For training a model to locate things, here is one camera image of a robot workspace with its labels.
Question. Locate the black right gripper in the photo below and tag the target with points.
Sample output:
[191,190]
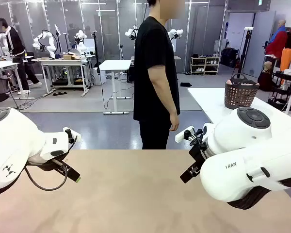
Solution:
[198,154]

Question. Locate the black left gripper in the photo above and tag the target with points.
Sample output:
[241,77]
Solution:
[44,166]

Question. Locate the dark perforated plastic basket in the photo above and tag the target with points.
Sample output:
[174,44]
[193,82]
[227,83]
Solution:
[240,97]

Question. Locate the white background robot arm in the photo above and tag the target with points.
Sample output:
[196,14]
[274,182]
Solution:
[48,41]
[80,41]
[130,32]
[175,32]

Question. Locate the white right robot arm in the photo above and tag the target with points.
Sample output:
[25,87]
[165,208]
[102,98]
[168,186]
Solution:
[245,155]

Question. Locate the person's right forearm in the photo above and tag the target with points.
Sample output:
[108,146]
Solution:
[163,102]

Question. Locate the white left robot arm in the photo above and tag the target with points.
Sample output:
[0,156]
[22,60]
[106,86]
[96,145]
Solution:
[12,136]

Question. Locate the person's right hand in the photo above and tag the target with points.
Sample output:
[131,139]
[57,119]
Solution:
[175,122]

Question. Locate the white side table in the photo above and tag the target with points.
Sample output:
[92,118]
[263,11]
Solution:
[208,102]

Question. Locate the black power strip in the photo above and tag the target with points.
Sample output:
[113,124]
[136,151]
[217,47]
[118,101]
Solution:
[60,93]

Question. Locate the black object on floor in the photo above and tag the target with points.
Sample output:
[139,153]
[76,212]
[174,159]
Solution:
[185,84]

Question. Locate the person in black T-shirt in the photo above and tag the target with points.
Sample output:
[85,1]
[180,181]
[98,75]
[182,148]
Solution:
[155,72]

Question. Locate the wooden shoe rack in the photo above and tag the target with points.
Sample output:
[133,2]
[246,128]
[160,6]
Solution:
[205,65]

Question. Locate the white desk with robots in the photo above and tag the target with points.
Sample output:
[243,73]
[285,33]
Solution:
[60,61]

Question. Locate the cardboard box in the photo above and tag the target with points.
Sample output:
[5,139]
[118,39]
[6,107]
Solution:
[70,57]

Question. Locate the empty white standing desk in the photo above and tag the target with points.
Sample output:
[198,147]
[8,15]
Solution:
[115,65]

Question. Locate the seated doll in dark red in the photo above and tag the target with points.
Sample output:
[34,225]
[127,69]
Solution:
[265,80]

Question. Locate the black trolley cart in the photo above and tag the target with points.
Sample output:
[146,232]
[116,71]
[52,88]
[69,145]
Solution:
[280,91]

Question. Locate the black suitcase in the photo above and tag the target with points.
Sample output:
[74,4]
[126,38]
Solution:
[229,57]

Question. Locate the white desk with papers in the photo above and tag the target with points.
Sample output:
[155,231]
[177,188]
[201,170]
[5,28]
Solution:
[4,63]

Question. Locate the black light stand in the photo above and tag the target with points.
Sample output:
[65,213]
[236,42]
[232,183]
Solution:
[247,41]

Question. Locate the orange cloth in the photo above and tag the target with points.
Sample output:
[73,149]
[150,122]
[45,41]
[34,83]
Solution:
[287,59]

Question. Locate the mannequin in red jacket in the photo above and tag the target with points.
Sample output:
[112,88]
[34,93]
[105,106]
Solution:
[276,43]

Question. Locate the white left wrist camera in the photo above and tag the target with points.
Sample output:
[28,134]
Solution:
[74,134]

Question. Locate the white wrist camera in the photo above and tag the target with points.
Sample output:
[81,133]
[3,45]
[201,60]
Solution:
[182,136]
[74,134]

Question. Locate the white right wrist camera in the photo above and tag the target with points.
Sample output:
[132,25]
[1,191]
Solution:
[182,136]

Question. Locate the black camera tripod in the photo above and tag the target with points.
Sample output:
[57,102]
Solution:
[95,48]

